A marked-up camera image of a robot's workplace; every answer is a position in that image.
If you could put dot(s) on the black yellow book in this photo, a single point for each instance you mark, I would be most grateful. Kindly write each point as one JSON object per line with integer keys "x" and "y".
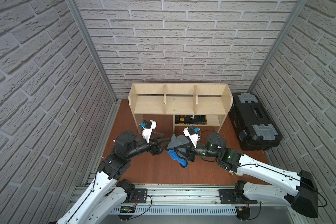
{"x": 190, "y": 120}

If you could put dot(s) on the left controller board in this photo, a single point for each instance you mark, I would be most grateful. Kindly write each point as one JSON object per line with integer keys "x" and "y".
{"x": 126, "y": 212}

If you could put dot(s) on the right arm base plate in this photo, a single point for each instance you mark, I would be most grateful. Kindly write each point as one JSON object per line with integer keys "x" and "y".
{"x": 227, "y": 196}

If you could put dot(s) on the white plastic pipe fitting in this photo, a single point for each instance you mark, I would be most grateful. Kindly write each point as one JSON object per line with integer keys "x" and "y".
{"x": 235, "y": 173}

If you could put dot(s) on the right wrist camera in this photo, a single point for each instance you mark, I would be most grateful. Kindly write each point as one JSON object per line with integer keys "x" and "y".
{"x": 192, "y": 133}

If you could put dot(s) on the aluminium rail frame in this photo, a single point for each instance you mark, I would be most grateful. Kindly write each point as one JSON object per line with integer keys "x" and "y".
{"x": 207, "y": 195}

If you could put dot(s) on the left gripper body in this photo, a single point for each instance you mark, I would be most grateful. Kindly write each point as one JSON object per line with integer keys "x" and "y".
{"x": 153, "y": 147}

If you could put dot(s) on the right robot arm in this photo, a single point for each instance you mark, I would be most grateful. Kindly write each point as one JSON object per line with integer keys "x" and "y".
{"x": 298, "y": 190}

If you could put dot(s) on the white vent grille strip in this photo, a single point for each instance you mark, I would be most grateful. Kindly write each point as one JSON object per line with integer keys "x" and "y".
{"x": 182, "y": 210}

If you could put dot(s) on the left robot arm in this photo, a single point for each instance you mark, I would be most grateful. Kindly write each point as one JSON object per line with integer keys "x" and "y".
{"x": 107, "y": 190}

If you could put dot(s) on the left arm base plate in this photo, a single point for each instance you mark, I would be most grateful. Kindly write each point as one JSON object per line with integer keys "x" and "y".
{"x": 137, "y": 196}

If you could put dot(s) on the black toolbox grey latches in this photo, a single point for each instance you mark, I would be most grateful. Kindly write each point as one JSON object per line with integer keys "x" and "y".
{"x": 253, "y": 126}

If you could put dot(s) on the right controller board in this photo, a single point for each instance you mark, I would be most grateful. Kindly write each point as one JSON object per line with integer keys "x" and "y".
{"x": 243, "y": 213}

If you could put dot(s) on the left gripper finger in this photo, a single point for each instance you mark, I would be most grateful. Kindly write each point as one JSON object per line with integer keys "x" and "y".
{"x": 156, "y": 137}
{"x": 161, "y": 145}

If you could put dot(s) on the light wooden bookshelf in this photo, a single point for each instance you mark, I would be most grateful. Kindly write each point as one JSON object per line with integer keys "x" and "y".
{"x": 212, "y": 100}

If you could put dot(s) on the controller board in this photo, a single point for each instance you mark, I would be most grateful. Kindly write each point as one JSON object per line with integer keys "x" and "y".
{"x": 126, "y": 212}
{"x": 243, "y": 213}

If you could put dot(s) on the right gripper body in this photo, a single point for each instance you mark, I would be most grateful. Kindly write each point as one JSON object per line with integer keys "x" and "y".
{"x": 191, "y": 152}

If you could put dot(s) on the grey and blue cloth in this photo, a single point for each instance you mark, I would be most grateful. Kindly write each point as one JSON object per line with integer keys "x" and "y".
{"x": 178, "y": 149}

